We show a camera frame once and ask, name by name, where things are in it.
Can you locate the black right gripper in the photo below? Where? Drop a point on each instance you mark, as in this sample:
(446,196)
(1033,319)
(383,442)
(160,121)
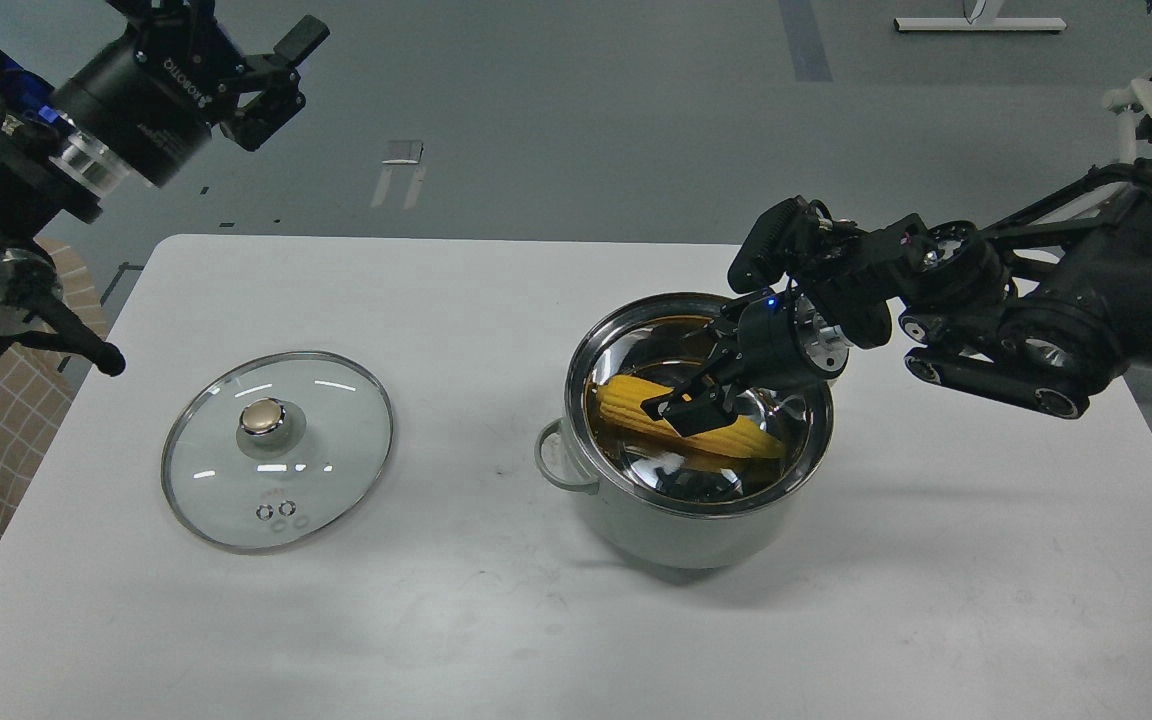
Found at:
(765,340)

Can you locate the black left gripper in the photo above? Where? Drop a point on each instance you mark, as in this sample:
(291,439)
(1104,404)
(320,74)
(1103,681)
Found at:
(154,94)

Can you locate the yellow corn cob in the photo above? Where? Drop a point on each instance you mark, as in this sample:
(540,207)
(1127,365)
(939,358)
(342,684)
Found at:
(620,401)

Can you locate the glass pot lid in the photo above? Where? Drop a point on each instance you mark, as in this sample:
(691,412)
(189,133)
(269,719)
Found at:
(277,449)

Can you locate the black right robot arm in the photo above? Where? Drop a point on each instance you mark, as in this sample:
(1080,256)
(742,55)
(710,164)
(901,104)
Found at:
(1041,310)

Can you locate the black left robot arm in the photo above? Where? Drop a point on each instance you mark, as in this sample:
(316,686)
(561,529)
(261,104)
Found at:
(47,167)

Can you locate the grey steel cooking pot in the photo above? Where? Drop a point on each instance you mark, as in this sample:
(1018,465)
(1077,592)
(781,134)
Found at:
(662,499)

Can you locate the white table base bar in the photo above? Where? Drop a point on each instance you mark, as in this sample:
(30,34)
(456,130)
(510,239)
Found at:
(1050,25)

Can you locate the white chair frame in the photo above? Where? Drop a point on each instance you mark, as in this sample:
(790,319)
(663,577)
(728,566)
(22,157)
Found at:
(1126,102)

